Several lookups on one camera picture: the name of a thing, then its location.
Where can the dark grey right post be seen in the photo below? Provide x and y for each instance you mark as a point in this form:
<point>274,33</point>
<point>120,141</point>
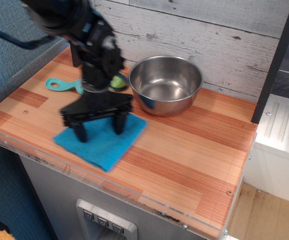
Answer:
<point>272,73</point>

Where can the clear acrylic table guard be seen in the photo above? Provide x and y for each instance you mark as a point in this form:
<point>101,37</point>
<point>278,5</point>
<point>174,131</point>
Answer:
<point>217,197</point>

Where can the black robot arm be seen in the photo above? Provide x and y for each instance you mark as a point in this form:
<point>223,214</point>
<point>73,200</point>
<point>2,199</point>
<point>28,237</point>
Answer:
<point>93,45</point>

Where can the white ribbed side counter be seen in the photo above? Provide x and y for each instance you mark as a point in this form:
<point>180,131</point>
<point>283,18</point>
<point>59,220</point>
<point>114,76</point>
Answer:
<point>267,168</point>

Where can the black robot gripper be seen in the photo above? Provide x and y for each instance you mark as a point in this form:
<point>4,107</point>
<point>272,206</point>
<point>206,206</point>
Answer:
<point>91,106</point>

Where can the dark grey left post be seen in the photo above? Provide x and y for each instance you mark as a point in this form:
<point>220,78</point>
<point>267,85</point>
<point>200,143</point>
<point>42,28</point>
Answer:
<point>75,54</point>

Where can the grey cabinet front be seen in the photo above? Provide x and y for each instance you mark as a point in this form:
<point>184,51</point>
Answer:
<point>160,208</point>

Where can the dark grey post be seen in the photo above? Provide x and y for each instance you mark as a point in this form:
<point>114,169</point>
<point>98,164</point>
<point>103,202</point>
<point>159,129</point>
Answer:
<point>75,54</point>
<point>272,73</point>

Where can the teal toy hair brush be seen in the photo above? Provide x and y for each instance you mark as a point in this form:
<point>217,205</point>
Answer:
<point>57,85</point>

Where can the silver dispenser button panel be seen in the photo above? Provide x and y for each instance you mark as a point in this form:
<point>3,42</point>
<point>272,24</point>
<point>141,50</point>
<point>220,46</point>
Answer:
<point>100,224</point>

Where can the stainless steel bowl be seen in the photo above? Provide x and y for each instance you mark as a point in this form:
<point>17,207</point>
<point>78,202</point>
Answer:
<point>165,85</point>

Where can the blue knitted cloth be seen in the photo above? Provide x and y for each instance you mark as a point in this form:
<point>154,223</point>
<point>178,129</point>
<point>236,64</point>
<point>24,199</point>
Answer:
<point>103,148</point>

